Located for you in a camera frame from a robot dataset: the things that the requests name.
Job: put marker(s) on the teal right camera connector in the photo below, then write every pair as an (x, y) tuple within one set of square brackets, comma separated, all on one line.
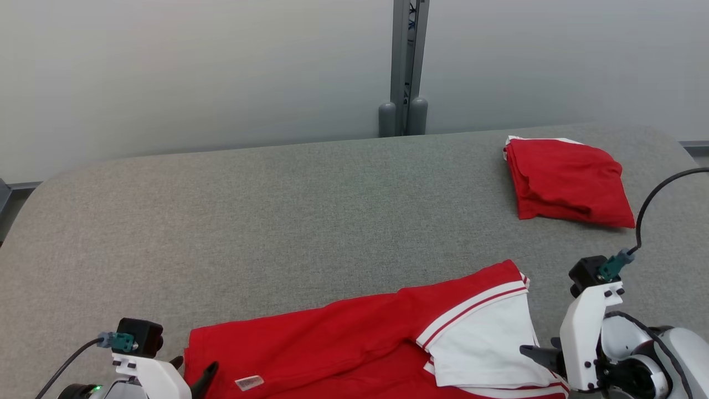
[(615, 266)]

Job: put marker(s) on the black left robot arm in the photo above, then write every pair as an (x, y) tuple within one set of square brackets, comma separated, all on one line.
[(83, 392)]

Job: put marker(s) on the grey metal partition post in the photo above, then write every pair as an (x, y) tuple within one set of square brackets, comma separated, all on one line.
[(410, 50)]

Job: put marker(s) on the red shirt with white sleeves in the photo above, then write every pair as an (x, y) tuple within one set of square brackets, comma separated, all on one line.
[(343, 338)]

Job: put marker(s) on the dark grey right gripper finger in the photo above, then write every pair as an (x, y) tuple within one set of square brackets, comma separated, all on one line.
[(545, 357)]

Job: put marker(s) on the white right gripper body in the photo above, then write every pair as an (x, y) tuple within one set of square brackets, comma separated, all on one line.
[(584, 338)]

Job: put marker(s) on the grey cylindrical post foot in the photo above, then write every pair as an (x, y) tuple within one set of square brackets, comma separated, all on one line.
[(418, 115), (387, 119)]

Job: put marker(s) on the teal camera connector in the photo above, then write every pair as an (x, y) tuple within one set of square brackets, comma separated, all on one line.
[(615, 266), (119, 341)]

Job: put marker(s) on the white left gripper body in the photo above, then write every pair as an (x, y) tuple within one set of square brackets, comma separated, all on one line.
[(149, 382)]

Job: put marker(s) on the teal left camera connector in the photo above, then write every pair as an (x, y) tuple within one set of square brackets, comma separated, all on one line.
[(119, 341)]

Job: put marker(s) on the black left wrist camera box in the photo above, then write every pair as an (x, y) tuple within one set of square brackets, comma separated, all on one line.
[(141, 337)]

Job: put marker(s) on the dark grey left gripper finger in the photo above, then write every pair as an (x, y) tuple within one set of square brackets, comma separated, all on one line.
[(176, 363), (204, 382)]

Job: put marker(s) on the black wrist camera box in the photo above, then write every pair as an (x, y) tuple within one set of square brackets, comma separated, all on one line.
[(587, 274), (141, 337)]

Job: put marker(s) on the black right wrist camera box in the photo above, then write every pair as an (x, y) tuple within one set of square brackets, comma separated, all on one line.
[(587, 274)]

